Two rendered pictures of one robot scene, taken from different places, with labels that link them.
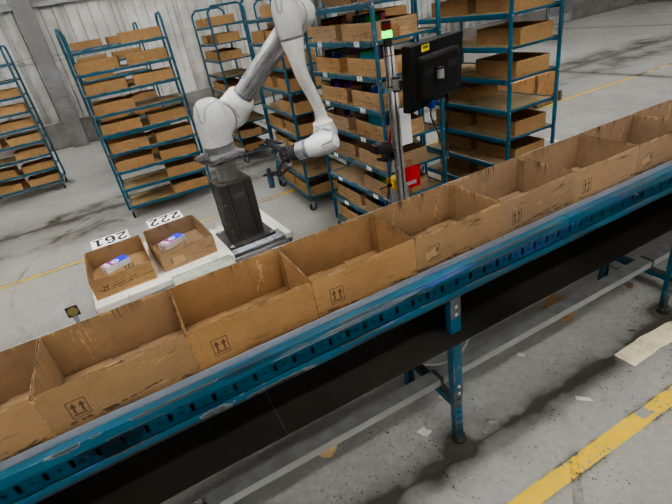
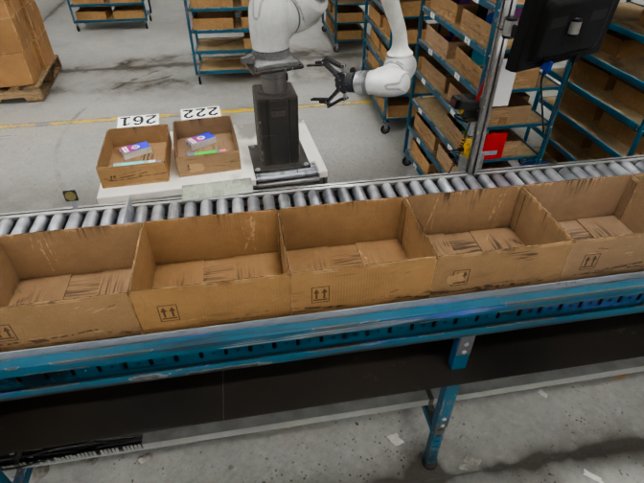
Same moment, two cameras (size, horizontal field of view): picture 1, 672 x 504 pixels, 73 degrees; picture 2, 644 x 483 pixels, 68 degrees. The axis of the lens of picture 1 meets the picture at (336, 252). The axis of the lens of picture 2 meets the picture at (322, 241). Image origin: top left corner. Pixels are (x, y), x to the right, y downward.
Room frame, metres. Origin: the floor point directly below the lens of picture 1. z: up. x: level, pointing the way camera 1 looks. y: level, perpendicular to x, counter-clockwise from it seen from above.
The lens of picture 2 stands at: (0.33, -0.18, 1.86)
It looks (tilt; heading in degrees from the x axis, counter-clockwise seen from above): 39 degrees down; 13
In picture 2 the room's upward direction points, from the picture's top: straight up
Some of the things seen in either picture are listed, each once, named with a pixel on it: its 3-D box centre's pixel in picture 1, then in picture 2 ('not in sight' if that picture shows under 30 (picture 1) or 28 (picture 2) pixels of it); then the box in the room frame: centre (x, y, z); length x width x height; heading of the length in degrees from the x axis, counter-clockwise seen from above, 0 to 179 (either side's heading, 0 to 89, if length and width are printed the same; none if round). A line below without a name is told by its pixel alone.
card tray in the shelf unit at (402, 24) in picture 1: (378, 28); not in sight; (3.07, -0.50, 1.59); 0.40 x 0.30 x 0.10; 23
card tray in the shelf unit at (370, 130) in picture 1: (388, 124); (494, 65); (3.08, -0.51, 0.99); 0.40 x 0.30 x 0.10; 19
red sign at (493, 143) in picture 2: (408, 178); (487, 147); (2.39, -0.48, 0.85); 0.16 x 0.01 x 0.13; 113
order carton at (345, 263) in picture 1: (347, 263); (352, 254); (1.39, -0.03, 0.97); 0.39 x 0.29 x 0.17; 113
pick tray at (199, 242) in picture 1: (179, 241); (205, 144); (2.22, 0.82, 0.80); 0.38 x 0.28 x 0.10; 28
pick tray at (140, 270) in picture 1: (119, 265); (137, 153); (2.06, 1.09, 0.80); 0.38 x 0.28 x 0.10; 25
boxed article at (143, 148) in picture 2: (115, 264); (135, 150); (2.13, 1.14, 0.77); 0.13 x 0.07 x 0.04; 137
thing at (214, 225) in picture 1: (188, 249); (214, 155); (2.23, 0.79, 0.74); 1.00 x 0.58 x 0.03; 116
